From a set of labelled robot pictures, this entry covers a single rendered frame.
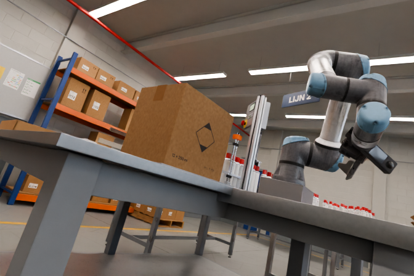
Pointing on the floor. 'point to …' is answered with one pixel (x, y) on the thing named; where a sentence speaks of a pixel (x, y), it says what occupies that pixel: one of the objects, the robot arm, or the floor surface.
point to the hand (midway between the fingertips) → (360, 166)
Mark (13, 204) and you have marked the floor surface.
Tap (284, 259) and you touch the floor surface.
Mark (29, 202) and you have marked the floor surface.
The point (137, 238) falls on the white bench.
